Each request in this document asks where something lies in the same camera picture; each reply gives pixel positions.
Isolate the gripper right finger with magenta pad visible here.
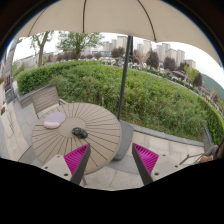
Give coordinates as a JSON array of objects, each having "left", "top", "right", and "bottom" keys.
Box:
[{"left": 132, "top": 143, "right": 182, "bottom": 185}]

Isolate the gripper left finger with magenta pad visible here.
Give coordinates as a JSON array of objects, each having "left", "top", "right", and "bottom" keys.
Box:
[{"left": 42, "top": 144, "right": 91, "bottom": 185}]

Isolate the black computer mouse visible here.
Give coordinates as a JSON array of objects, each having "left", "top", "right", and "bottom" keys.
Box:
[{"left": 72, "top": 127, "right": 88, "bottom": 139}]

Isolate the lilac oval mouse pad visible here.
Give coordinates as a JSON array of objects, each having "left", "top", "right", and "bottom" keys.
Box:
[{"left": 44, "top": 112, "right": 66, "bottom": 129}]

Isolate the round beige slatted table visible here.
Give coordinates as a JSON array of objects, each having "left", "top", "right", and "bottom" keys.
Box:
[{"left": 32, "top": 103, "right": 122, "bottom": 175}]

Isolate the grey umbrella base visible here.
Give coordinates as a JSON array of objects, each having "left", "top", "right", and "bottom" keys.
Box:
[{"left": 113, "top": 121, "right": 134, "bottom": 161}]

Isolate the wooden chair at right edge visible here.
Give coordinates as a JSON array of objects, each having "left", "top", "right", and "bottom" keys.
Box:
[{"left": 178, "top": 138, "right": 224, "bottom": 166}]

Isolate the green hedge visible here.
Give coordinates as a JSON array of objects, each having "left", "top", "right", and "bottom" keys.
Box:
[{"left": 16, "top": 61, "right": 224, "bottom": 144}]

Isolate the beige slatted outdoor chair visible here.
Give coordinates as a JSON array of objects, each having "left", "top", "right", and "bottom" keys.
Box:
[{"left": 31, "top": 86, "right": 66, "bottom": 118}]

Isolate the dark umbrella pole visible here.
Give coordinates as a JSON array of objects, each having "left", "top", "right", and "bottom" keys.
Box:
[{"left": 117, "top": 35, "right": 133, "bottom": 120}]

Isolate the beige patio umbrella canopy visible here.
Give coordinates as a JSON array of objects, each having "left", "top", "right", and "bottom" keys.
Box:
[{"left": 17, "top": 0, "right": 223, "bottom": 64}]

